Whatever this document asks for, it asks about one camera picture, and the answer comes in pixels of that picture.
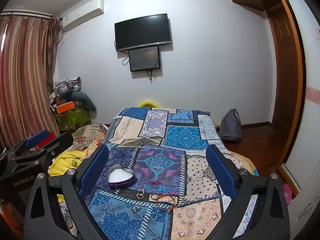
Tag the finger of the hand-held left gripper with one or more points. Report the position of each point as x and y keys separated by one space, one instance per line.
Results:
x=37 y=137
x=60 y=143

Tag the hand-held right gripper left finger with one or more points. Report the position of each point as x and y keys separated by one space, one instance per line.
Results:
x=95 y=170

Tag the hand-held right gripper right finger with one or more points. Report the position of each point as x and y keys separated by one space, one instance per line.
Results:
x=221 y=172

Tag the heart-shaped purple tin box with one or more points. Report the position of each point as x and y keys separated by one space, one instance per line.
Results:
x=121 y=178

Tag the silver rings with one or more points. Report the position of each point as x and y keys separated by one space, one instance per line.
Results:
x=140 y=193

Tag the small silver earring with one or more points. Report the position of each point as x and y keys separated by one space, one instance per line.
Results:
x=137 y=208

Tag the yellow blanket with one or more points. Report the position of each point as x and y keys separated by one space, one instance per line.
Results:
x=67 y=160

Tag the striped orange blanket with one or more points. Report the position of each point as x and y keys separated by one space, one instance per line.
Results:
x=87 y=135

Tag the orange box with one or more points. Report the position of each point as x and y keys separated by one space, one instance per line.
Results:
x=65 y=107

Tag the grey backpack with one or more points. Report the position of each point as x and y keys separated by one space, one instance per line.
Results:
x=231 y=126

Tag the pile of clothes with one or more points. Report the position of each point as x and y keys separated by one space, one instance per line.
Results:
x=66 y=86

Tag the striped red curtain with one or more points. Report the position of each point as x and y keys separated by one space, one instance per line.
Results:
x=22 y=80

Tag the blue patchwork blanket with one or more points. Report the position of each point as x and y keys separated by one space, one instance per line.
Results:
x=160 y=140

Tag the pink slippers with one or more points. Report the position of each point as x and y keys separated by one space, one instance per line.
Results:
x=287 y=193

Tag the yellow plastic stool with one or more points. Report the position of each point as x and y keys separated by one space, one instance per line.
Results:
x=148 y=103

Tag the white sliding wardrobe door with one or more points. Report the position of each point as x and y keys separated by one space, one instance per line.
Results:
x=311 y=120

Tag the brown wooden door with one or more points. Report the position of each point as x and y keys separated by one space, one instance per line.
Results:
x=285 y=75

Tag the white air conditioner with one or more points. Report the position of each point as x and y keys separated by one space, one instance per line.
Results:
x=82 y=12

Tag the small black wall monitor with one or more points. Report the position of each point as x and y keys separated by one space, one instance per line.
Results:
x=144 y=58

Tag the black wall television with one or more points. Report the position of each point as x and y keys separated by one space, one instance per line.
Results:
x=142 y=32

